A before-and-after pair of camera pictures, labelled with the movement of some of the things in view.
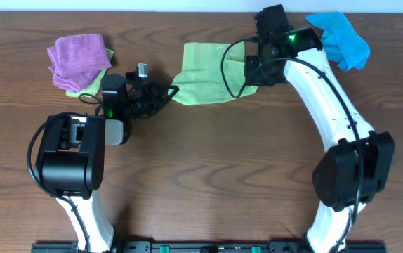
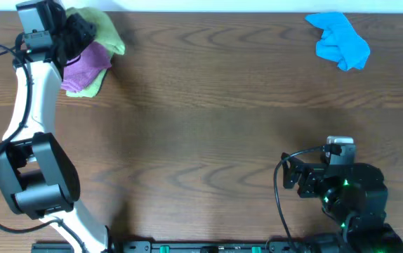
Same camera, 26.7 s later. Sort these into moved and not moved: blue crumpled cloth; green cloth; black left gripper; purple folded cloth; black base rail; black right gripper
Moved: green cloth; black right gripper; black left gripper
Not moved: black base rail; blue crumpled cloth; purple folded cloth
